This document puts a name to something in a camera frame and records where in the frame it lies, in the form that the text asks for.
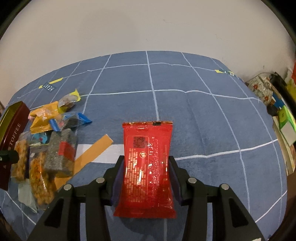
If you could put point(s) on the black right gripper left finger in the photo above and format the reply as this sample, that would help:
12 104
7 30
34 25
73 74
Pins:
61 219

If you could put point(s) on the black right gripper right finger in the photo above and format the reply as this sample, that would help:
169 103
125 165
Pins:
230 221

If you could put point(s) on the fried twist snack bag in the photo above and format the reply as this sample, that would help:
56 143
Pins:
42 183

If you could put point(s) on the orange snack packet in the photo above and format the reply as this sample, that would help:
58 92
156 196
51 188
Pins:
40 117

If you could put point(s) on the grey sesame bar packet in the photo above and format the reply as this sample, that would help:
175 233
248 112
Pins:
61 153

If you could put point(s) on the pink brown cake packet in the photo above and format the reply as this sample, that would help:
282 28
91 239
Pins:
67 101

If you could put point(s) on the red snack packet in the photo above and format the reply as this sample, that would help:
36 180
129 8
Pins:
146 189

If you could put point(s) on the small teal candy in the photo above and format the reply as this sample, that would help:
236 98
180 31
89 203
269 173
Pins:
42 138

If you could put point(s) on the navy blue snack packet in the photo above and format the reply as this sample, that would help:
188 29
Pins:
25 195

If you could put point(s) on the gold toffee tin box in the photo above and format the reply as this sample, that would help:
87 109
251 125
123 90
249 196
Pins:
13 123

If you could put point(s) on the blue wrapped candy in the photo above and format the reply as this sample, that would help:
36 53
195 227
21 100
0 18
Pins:
68 120

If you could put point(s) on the blue grid tablecloth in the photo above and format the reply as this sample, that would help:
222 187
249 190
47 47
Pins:
222 132

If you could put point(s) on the yellow wrapped candy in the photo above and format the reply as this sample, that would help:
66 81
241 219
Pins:
76 93

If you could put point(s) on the clutter pile beside table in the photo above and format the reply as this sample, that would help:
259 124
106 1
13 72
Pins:
271 89

